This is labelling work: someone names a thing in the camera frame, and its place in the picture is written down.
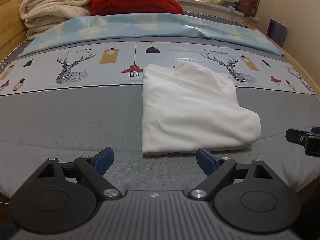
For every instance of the white shirt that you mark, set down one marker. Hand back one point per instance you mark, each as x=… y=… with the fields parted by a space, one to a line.
x=190 y=110

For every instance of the red cushion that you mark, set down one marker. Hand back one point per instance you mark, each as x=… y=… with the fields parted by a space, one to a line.
x=250 y=1

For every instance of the cream folded blanket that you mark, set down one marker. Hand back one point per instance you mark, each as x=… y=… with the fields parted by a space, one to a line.
x=55 y=7

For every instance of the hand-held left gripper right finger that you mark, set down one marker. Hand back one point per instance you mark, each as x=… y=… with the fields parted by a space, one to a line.
x=207 y=161

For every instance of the light blue patterned quilt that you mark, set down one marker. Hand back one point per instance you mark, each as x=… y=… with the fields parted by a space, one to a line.
x=140 y=26

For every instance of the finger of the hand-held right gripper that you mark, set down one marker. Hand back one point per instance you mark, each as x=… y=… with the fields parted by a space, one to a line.
x=296 y=136

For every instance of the red folded blanket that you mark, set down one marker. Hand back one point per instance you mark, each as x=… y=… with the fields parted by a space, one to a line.
x=135 y=2

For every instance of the grey deer print bed sheet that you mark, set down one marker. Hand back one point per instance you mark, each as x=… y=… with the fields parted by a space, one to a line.
x=75 y=120

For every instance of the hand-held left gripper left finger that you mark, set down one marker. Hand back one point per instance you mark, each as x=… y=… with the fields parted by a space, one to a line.
x=103 y=160

